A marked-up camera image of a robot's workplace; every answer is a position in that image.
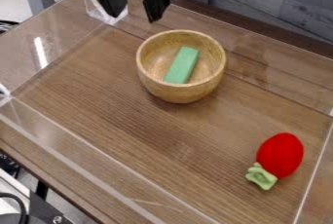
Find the green rectangular block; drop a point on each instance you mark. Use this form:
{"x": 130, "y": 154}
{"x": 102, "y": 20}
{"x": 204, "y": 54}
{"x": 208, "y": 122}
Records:
{"x": 183, "y": 66}

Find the brown wooden bowl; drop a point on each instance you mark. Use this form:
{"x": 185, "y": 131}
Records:
{"x": 154, "y": 58}

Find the red plush strawberry toy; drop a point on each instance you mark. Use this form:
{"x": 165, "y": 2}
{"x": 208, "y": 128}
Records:
{"x": 279, "y": 159}

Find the black table leg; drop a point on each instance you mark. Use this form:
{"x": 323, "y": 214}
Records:
{"x": 42, "y": 190}

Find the clear acrylic corner bracket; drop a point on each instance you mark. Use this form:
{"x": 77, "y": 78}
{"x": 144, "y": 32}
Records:
{"x": 97, "y": 12}

